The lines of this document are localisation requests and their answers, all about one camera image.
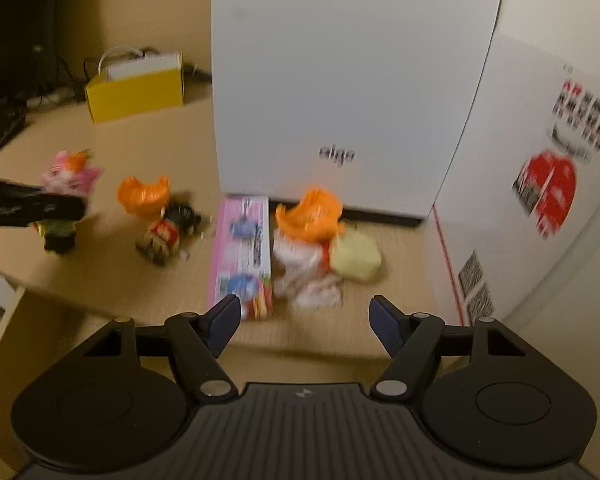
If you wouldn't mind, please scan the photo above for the pink printed box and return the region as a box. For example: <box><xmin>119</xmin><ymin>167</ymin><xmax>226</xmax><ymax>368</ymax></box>
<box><xmin>207</xmin><ymin>195</ymin><xmax>277</xmax><ymax>322</ymax></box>

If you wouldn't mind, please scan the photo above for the crumpled white wrapper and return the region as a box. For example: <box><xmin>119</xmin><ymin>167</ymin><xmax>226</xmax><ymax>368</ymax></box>
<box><xmin>271</xmin><ymin>230</ymin><xmax>344</xmax><ymax>311</ymax></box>

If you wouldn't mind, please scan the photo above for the pink-headed toy figurine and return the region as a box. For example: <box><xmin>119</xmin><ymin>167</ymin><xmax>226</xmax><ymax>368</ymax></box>
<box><xmin>32</xmin><ymin>149</ymin><xmax>104</xmax><ymax>257</ymax></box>

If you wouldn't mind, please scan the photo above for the white carton with red label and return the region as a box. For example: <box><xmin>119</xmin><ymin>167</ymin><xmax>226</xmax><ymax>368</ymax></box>
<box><xmin>432</xmin><ymin>0</ymin><xmax>600</xmax><ymax>327</ymax></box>

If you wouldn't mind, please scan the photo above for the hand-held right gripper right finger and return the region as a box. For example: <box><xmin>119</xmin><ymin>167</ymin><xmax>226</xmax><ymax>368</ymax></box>
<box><xmin>369</xmin><ymin>294</ymin><xmax>527</xmax><ymax>404</ymax></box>

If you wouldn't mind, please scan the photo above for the white computer case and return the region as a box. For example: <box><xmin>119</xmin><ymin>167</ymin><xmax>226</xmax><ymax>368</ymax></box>
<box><xmin>210</xmin><ymin>0</ymin><xmax>510</xmax><ymax>228</ymax></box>

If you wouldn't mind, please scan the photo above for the pale yellow capsule half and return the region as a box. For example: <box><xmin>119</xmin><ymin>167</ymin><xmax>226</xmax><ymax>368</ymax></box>
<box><xmin>329</xmin><ymin>229</ymin><xmax>384</xmax><ymax>282</ymax></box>

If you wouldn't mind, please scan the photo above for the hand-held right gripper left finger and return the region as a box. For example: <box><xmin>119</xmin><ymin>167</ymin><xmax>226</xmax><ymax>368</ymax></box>
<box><xmin>81</xmin><ymin>293</ymin><xmax>243</xmax><ymax>404</ymax></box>

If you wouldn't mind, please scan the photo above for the black monitor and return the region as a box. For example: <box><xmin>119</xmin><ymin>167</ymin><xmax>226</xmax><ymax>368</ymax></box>
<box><xmin>0</xmin><ymin>0</ymin><xmax>62</xmax><ymax>107</ymax></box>

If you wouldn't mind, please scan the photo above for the yellow box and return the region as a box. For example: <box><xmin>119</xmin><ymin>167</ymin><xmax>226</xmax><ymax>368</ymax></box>
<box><xmin>84</xmin><ymin>52</ymin><xmax>186</xmax><ymax>125</ymax></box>

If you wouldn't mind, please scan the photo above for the orange capsule half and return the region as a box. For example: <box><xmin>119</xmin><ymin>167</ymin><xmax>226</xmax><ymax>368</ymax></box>
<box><xmin>117</xmin><ymin>175</ymin><xmax>172</xmax><ymax>219</ymax></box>
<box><xmin>274</xmin><ymin>187</ymin><xmax>344</xmax><ymax>244</ymax></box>

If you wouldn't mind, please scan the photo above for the black-haired doll figurine with keyring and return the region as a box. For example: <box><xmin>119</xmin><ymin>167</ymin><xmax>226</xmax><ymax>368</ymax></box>
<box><xmin>134</xmin><ymin>201</ymin><xmax>204</xmax><ymax>267</ymax></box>

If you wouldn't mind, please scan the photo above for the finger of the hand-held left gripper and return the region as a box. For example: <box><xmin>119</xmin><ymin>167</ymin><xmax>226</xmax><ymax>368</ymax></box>
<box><xmin>0</xmin><ymin>176</ymin><xmax>89</xmax><ymax>229</ymax></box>

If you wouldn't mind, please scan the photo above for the black cable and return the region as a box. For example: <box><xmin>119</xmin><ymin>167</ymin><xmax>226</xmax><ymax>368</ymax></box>
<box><xmin>54</xmin><ymin>54</ymin><xmax>90</xmax><ymax>92</ymax></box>

